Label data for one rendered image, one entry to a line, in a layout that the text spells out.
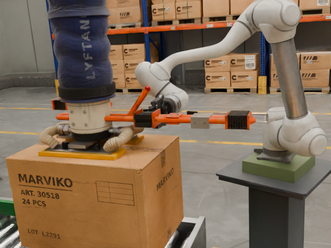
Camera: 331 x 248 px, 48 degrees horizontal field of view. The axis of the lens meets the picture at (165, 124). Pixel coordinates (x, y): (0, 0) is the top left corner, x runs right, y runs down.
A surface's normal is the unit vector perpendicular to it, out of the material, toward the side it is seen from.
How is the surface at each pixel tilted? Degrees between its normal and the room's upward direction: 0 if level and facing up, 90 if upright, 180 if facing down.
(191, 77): 90
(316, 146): 97
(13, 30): 90
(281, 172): 90
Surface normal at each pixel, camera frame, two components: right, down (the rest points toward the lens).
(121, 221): -0.35, 0.26
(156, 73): 0.08, -0.19
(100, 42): 0.75, -0.24
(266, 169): -0.65, 0.23
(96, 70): 0.51, -0.09
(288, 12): 0.31, 0.14
